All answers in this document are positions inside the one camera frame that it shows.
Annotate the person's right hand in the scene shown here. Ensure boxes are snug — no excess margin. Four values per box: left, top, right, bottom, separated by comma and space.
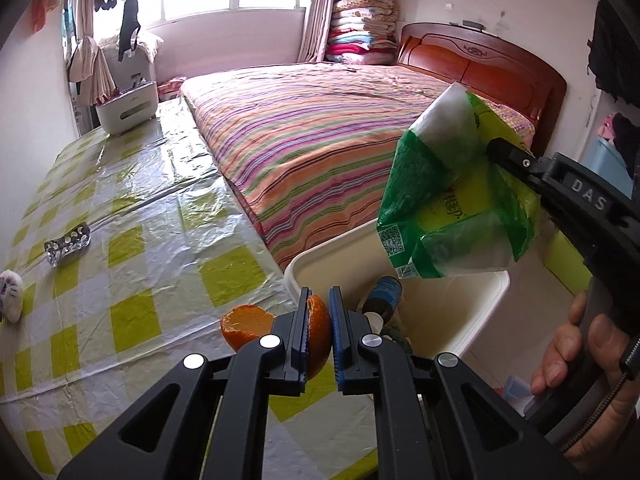
530, 291, 640, 472

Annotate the pink box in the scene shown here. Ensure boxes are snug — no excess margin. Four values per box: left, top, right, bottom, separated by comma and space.
159, 76, 187, 101

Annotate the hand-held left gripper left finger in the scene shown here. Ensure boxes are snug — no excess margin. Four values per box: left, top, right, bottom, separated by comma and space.
57, 287, 313, 480

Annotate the dark bottle with blue label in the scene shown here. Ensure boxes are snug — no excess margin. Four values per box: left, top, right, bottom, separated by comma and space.
357, 276, 403, 328

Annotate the bed with striped sheet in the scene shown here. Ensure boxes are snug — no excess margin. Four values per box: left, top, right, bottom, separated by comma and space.
179, 62, 536, 271

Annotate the dark hanging coat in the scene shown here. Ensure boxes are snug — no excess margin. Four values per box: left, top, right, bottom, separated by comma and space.
587, 0, 640, 108

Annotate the green storage box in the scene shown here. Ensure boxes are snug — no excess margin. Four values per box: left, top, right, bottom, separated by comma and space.
544, 232, 593, 296

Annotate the white cabinet with lace cover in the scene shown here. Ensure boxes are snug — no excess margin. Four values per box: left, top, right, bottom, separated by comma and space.
102, 32, 163, 88

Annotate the small white colourful plush toy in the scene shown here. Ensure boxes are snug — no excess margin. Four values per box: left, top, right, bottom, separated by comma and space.
0, 270, 25, 323

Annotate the silver blister pack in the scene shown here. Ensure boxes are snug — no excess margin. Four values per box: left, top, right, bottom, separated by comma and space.
44, 222, 92, 267

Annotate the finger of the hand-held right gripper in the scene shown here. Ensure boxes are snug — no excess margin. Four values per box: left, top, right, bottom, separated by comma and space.
486, 137, 556, 197

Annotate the bunch of chopsticks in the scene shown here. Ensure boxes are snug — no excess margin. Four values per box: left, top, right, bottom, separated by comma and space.
100, 74, 147, 103

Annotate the dark cloth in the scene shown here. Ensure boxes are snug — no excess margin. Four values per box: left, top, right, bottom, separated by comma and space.
612, 112, 640, 181

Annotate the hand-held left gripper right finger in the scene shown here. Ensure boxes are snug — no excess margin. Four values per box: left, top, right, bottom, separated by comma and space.
327, 285, 571, 480

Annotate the stack of folded quilts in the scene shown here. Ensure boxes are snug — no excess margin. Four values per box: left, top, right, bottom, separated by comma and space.
325, 0, 401, 66

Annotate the green plastic tissue bag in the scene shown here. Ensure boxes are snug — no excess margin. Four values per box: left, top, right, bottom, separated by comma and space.
376, 82, 543, 281

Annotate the light blue storage box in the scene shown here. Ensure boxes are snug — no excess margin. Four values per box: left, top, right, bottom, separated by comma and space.
584, 135, 633, 196

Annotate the white plastic bin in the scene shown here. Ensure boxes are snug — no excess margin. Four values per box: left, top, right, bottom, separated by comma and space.
284, 220, 512, 361

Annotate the beige tied curtain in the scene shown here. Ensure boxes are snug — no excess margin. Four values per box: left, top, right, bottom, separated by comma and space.
67, 0, 118, 103

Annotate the green plush turtle toy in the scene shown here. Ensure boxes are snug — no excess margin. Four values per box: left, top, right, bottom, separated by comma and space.
382, 322, 413, 356

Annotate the black braided cable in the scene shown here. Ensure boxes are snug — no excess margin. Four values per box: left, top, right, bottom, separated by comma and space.
560, 340, 640, 456

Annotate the white round utensil holder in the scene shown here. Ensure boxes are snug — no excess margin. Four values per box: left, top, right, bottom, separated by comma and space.
95, 85, 161, 136

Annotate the orange hanging cloth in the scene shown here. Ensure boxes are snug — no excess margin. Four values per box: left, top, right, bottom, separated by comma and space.
31, 0, 57, 32

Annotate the red wooden headboard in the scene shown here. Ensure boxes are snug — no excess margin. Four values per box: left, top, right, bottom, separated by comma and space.
397, 22, 568, 158

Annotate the pink striped curtain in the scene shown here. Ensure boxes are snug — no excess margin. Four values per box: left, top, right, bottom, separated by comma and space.
297, 0, 338, 63

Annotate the black hanging garment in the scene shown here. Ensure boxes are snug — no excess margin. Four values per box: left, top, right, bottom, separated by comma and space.
117, 0, 142, 61

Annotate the orange peel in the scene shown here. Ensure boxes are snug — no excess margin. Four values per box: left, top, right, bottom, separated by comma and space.
221, 294, 333, 381

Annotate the clear plastic container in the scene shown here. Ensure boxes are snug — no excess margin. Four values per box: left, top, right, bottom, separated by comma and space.
505, 375, 536, 416

